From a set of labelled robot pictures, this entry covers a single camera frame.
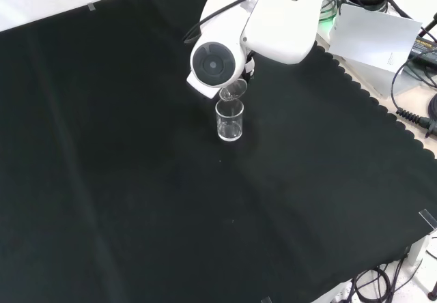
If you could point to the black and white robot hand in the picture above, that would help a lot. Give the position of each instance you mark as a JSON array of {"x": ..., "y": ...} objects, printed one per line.
[{"x": 250, "y": 65}]

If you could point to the clear tape strip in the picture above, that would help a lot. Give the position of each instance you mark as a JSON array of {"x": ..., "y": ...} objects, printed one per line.
[
  {"x": 91, "y": 7},
  {"x": 428, "y": 218},
  {"x": 266, "y": 300}
]

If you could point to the clear graduated glass beaker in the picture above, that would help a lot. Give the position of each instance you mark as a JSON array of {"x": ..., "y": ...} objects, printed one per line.
[{"x": 229, "y": 127}]

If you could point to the black bench cloth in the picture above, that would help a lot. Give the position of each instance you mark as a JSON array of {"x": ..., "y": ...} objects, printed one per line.
[{"x": 136, "y": 180}]

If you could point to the black tripod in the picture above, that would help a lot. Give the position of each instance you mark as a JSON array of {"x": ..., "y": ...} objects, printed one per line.
[{"x": 428, "y": 26}]

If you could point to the black power adapter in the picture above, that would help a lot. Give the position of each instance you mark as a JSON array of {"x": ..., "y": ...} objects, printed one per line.
[{"x": 425, "y": 48}]

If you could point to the pale white board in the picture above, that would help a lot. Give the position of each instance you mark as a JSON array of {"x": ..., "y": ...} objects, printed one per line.
[{"x": 372, "y": 37}]

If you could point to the grey flat plate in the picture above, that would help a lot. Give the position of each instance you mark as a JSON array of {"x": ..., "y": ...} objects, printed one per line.
[{"x": 403, "y": 82}]

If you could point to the clear glass beaker with water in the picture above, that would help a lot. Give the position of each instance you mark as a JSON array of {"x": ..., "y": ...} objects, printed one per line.
[{"x": 235, "y": 90}]

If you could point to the grey bench frame bracket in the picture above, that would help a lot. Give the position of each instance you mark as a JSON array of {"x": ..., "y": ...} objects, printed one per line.
[{"x": 418, "y": 250}]

